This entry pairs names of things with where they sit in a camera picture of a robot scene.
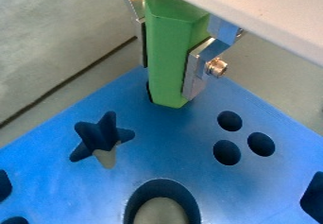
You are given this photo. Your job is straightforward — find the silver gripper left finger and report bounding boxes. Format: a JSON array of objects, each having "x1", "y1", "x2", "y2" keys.
[{"x1": 124, "y1": 0, "x2": 148, "y2": 67}]

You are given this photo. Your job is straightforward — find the blue shape board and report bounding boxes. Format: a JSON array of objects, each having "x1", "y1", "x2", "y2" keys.
[{"x1": 0, "y1": 68, "x2": 323, "y2": 224}]

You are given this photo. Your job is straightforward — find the green hexagon peg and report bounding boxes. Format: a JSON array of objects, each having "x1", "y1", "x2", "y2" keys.
[{"x1": 145, "y1": 0, "x2": 209, "y2": 109}]

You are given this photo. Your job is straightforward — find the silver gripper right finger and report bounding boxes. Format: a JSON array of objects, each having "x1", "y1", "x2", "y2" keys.
[{"x1": 181, "y1": 15, "x2": 243, "y2": 100}]

